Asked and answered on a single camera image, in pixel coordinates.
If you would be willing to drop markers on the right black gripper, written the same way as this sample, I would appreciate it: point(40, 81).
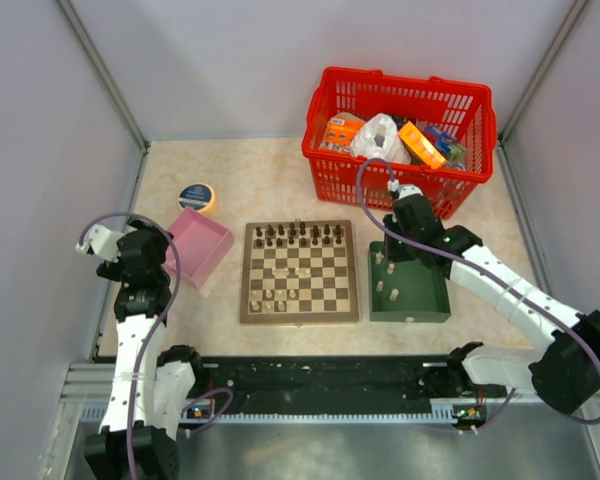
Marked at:
point(394, 254)

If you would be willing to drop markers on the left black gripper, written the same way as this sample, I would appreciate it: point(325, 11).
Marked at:
point(160, 239)

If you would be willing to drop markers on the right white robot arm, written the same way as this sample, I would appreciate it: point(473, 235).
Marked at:
point(562, 365)

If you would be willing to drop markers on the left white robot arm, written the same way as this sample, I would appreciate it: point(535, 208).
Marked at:
point(137, 437)

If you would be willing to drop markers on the dark chess pieces group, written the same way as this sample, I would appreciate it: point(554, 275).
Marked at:
point(319, 234)

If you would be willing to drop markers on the wooden chess board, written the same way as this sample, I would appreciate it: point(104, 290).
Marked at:
point(309, 286)

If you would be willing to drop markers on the pink open box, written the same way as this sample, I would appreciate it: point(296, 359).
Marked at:
point(201, 243)

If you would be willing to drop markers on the yellow tape roll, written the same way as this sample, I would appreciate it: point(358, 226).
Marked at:
point(200, 197)

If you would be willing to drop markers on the green wooden tray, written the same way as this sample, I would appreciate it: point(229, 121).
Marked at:
point(423, 294)

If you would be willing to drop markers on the blue packaged item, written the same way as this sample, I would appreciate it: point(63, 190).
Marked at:
point(447, 145)

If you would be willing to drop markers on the orange box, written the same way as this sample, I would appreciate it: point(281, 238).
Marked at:
point(416, 142)

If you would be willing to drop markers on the white plastic bag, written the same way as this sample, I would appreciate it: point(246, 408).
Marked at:
point(378, 138)

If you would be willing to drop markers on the red plastic basket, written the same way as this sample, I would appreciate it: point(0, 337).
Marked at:
point(461, 109)

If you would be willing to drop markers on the orange printed carton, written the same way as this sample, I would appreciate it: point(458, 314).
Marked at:
point(340, 131)

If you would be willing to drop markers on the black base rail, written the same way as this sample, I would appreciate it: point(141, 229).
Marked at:
point(314, 385)

